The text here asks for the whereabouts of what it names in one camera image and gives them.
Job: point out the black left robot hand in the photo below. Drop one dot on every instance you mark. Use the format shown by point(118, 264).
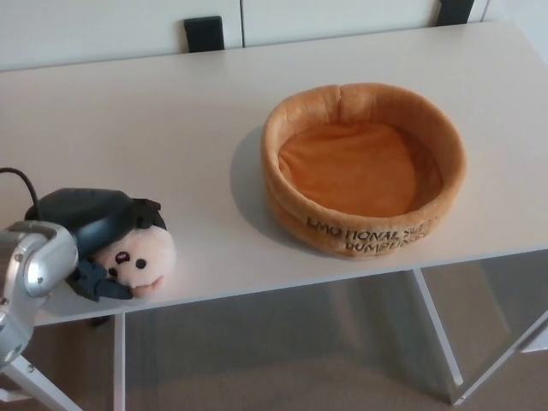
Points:
point(85, 214)

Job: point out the pink plush dumpling toy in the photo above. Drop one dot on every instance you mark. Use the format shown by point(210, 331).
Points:
point(145, 257)

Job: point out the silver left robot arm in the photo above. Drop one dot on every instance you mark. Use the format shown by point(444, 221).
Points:
point(38, 257)

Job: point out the orange round plush basket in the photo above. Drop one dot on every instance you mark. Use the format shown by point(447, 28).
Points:
point(355, 171)

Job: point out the small black floor object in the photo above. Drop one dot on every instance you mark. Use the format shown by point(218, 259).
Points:
point(98, 322)

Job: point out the white cabinet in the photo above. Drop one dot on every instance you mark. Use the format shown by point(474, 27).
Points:
point(107, 25)

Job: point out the white table left leg frame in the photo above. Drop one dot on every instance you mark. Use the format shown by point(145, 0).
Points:
point(43, 385)

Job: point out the white table leg frame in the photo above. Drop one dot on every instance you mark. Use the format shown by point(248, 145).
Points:
point(437, 325)
point(43, 385)

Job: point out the black wall bracket left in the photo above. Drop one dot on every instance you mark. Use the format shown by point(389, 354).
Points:
point(204, 34)

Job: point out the black wall bracket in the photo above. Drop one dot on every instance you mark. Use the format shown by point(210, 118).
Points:
point(204, 34)
point(454, 10)

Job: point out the white table right leg frame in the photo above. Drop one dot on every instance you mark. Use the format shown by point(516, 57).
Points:
point(437, 325)

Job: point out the black wall bracket right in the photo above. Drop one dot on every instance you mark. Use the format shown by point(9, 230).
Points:
point(454, 10)

